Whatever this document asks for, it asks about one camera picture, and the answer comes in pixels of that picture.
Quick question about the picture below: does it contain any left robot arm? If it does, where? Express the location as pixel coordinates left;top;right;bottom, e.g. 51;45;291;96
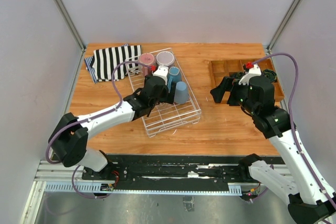
46;76;176;180

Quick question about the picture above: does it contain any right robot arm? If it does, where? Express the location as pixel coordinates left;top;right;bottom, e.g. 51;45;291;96
210;76;335;223

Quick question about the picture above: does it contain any grey slotted cable duct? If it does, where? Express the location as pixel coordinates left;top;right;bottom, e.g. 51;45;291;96
44;183;242;196

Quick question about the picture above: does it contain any wooden compartment tray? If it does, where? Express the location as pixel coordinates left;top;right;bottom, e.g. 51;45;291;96
209;58;285;104

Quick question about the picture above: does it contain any black white striped cloth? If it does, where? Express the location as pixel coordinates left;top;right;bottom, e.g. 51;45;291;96
90;44;142;83

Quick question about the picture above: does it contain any blue floral mug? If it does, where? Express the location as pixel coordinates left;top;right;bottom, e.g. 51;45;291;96
167;67;182;91

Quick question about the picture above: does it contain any lilac grey mug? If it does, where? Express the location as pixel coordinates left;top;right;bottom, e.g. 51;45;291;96
156;51;175;68

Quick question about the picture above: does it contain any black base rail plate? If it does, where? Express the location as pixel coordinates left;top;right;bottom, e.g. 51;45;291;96
82;154;256;193

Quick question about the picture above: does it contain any plain blue cup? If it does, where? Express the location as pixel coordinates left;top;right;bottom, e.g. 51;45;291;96
174;81;189;104

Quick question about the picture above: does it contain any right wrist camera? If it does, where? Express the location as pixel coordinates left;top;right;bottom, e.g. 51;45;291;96
238;62;261;85

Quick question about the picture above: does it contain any clear glass cup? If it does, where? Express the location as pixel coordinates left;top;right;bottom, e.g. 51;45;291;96
156;103;172;111

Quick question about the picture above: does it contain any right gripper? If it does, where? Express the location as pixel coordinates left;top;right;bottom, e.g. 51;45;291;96
211;76;258;115

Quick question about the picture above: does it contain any pink ghost mug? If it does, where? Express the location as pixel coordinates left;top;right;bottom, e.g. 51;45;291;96
139;53;156;77

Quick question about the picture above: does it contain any dark coiled item right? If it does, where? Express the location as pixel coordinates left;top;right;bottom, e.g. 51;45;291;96
262;69;277;83

